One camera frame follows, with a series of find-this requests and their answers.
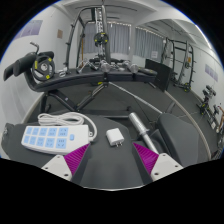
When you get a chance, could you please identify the person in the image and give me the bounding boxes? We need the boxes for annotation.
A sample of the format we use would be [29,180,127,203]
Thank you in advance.
[216,104,224,134]

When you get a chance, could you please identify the long ceiling light strip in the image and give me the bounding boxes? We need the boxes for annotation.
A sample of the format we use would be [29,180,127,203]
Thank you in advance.
[194,24,211,49]

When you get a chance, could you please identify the black weight bench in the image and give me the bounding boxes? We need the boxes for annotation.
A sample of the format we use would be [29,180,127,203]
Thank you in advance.
[3,50,158,114]

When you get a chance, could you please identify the grey window curtains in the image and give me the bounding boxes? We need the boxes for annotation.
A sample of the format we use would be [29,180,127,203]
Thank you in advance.
[83,21,164,61]

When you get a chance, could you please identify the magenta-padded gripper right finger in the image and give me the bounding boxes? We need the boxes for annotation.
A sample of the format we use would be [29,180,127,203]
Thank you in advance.
[132,142,185,184]

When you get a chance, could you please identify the white cube charger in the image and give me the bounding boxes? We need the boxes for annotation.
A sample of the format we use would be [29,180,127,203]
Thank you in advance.
[105,127,125,148]

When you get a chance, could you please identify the grey cable machine frame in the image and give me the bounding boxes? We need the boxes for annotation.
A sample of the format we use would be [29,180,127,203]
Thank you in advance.
[64,4,113,68]

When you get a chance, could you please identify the black weight plate yellow marks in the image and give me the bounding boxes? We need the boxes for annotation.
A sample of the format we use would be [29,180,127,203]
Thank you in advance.
[31,54,56,82]

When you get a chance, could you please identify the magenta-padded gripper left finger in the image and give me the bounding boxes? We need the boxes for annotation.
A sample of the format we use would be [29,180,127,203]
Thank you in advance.
[41,143,92,184]

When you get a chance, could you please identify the black squat rack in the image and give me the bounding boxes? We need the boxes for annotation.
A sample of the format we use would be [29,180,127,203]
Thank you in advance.
[161,37,196,93]

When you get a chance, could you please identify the silver barbell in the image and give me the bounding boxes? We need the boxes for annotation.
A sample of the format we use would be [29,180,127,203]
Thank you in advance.
[128,112,159,155]

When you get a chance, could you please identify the chrome dumbbell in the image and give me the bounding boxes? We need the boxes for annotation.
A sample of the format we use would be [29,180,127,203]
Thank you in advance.
[99,60,113,73]
[128,63,140,74]

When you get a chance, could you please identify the white power strip cable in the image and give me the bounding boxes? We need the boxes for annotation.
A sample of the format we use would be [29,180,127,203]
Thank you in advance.
[37,111,98,143]

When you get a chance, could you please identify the small black weight plate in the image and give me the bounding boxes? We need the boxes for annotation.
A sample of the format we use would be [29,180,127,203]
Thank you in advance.
[93,32,108,48]

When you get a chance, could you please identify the metal cable handle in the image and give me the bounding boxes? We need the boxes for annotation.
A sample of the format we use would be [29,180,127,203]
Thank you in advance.
[75,59,99,74]

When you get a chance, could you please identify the black plyo box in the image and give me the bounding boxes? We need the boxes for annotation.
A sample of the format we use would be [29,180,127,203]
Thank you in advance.
[144,58,174,93]

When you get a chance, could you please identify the small purple wall posters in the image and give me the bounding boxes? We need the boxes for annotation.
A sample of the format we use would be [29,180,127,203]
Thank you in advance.
[203,63,219,83]

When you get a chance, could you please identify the dumbbell rack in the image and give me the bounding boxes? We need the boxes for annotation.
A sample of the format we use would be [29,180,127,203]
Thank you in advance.
[197,85,221,129]

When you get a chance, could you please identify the purple wall poster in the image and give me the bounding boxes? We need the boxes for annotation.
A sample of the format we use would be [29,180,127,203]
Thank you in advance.
[14,19,44,39]

